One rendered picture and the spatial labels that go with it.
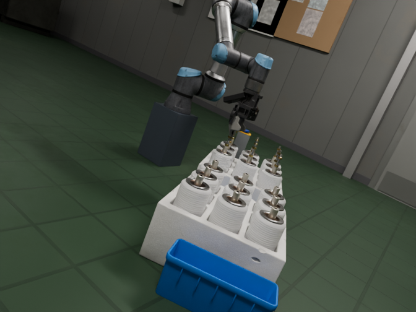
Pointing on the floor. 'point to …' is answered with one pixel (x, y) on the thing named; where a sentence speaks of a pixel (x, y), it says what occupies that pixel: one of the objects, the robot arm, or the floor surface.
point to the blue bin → (213, 283)
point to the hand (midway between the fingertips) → (230, 132)
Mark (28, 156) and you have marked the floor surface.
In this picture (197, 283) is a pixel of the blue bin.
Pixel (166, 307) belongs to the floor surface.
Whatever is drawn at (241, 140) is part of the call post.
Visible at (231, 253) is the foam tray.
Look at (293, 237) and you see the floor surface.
